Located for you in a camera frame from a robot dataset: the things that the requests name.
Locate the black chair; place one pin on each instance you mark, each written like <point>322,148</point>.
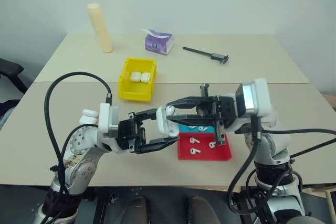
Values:
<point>9,69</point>

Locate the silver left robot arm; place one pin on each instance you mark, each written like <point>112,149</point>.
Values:
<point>81,166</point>

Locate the cream cylinder stack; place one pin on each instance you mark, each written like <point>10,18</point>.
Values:
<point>101,30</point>

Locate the white earbud case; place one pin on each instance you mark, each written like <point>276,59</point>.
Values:
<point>145,77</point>
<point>164,124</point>
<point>88,120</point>
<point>90,112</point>
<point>135,77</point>

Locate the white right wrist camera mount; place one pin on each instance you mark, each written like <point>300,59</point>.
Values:
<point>258,98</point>

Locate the yellow plastic bin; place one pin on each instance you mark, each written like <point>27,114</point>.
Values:
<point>126,87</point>

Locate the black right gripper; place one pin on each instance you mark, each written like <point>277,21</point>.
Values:
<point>227,111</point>

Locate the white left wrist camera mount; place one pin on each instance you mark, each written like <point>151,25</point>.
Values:
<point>104,119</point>

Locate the white earbud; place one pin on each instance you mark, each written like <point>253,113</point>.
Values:
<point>202,129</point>
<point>194,151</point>
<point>193,140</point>
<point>171,108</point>
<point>191,127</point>
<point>211,144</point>

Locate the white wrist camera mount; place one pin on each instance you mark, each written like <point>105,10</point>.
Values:
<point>104,119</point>
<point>258,98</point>

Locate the closed white earbud case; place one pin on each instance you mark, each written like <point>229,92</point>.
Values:
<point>88,120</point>
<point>145,77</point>
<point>135,77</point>
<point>90,112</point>

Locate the teal flat tray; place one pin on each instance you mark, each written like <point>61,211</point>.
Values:
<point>183,128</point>

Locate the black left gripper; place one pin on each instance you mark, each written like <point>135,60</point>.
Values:
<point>128,134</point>

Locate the red flat tray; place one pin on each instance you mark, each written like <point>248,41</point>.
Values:
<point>204,155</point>

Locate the black caliper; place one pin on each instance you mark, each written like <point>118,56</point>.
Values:
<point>218,57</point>

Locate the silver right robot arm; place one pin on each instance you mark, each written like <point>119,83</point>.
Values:
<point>275,145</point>

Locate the purple tissue pack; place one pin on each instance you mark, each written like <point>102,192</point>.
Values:
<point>157,45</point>

